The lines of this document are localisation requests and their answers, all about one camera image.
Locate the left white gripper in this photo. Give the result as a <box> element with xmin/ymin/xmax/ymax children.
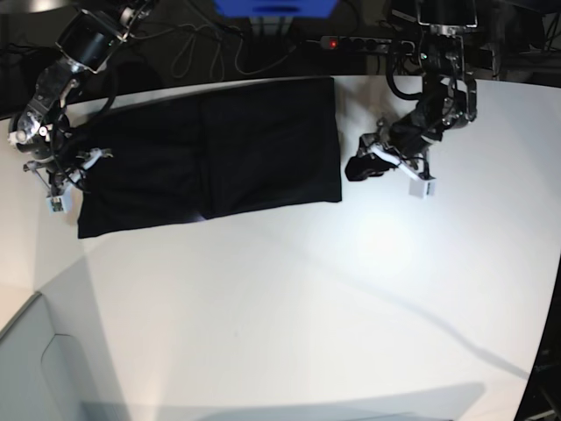
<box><xmin>344</xmin><ymin>120</ymin><xmax>438</xmax><ymax>182</ymax></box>

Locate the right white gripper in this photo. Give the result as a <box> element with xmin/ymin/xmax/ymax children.
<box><xmin>22</xmin><ymin>144</ymin><xmax>114</xmax><ymax>200</ymax></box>

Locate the black T-shirt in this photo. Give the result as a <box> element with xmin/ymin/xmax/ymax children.
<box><xmin>77</xmin><ymin>78</ymin><xmax>342</xmax><ymax>239</ymax></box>

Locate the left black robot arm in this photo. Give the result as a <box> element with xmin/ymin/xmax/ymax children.
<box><xmin>345</xmin><ymin>1</ymin><xmax>478</xmax><ymax>196</ymax></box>

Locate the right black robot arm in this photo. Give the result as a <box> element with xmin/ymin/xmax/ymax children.
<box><xmin>8</xmin><ymin>1</ymin><xmax>158</xmax><ymax>204</ymax></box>

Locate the black power strip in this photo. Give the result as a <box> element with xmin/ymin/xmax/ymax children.
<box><xmin>319</xmin><ymin>35</ymin><xmax>393</xmax><ymax>55</ymax></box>

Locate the blue plastic box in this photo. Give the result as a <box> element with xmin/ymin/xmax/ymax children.
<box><xmin>214</xmin><ymin>0</ymin><xmax>338</xmax><ymax>18</ymax></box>

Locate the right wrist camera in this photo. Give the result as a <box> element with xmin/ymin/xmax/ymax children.
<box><xmin>46</xmin><ymin>191</ymin><xmax>73</xmax><ymax>214</ymax></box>

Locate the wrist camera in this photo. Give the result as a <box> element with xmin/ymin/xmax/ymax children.
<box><xmin>46</xmin><ymin>191</ymin><xmax>73</xmax><ymax>214</ymax></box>
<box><xmin>408</xmin><ymin>177</ymin><xmax>437</xmax><ymax>199</ymax></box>

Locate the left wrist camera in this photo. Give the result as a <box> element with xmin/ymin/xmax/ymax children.
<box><xmin>408</xmin><ymin>177</ymin><xmax>437</xmax><ymax>199</ymax></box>

